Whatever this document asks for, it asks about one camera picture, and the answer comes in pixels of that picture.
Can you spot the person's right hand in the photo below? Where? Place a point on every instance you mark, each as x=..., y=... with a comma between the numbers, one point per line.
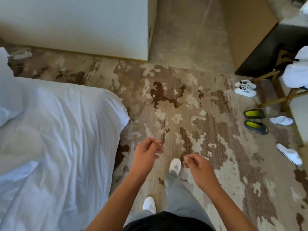
x=201, y=170

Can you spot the person's left hand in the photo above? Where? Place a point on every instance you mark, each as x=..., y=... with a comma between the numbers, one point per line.
x=144, y=156

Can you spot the white duvet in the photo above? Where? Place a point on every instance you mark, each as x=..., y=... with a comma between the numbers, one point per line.
x=72, y=117
x=72, y=165

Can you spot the person's left forearm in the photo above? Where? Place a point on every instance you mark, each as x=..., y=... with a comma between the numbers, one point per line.
x=115, y=206

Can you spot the person's right forearm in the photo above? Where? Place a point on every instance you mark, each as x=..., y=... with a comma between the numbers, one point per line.
x=223, y=209

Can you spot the white slipper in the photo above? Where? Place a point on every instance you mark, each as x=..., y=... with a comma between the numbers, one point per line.
x=281, y=120
x=288, y=154
x=175, y=165
x=149, y=204

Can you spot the grey trousers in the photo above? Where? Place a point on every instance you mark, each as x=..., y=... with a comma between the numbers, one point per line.
x=178, y=197

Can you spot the black shirt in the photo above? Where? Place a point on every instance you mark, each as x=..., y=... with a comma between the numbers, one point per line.
x=163, y=222

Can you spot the black clog yellow insole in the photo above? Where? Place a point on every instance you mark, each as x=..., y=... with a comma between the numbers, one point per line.
x=254, y=114
x=256, y=127

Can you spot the wooden luggage rack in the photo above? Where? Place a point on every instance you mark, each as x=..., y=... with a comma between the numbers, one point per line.
x=287, y=101

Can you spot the dark brown cabinet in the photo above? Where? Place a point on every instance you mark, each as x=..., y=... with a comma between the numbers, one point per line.
x=260, y=55

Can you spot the white folded towel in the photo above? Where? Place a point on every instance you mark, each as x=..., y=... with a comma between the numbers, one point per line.
x=296, y=74

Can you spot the white cloth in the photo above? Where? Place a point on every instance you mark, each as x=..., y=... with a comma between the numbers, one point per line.
x=304, y=8

